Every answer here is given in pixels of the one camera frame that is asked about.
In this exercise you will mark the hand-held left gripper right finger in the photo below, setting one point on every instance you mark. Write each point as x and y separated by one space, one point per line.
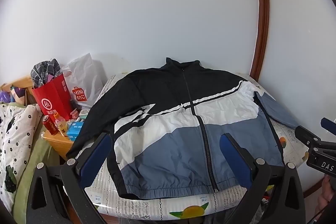
232 153

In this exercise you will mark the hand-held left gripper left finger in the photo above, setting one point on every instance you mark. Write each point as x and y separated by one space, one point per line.
98 154

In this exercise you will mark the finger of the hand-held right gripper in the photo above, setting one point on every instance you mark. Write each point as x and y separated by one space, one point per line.
328 124
305 133

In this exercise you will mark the black white blue jacket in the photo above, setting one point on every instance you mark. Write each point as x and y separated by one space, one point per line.
170 121

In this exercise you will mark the person's right hand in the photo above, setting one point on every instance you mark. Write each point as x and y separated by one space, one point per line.
328 192

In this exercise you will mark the blue box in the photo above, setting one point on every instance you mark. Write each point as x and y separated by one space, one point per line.
75 130

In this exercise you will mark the wooden nightstand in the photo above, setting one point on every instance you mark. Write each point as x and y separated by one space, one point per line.
59 144

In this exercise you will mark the white remote control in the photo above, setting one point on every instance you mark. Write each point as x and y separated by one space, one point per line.
84 113

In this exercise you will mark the orange drink bottle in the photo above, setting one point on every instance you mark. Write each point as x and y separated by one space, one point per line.
62 126

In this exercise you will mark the red drink can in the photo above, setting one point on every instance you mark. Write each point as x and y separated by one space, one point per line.
50 124

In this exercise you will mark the green blanket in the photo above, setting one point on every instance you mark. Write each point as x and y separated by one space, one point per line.
31 161

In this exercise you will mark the fruit printed bed sheet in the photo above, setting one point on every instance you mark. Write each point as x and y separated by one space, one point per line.
147 207

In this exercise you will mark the red paper bag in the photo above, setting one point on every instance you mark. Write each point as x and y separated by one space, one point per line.
53 98

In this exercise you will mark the white plastic bag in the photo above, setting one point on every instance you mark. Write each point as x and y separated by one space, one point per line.
85 82

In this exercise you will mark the white flower print quilt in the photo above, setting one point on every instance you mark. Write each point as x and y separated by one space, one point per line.
18 134

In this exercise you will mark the grey plaid cloth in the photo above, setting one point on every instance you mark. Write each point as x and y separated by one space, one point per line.
44 70

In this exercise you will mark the wooden headboard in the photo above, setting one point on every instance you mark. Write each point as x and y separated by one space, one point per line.
21 85

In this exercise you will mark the purple plastic item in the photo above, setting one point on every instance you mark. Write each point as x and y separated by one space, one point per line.
4 96

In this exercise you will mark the brown wooden door frame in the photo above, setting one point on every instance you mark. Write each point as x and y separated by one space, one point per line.
263 16

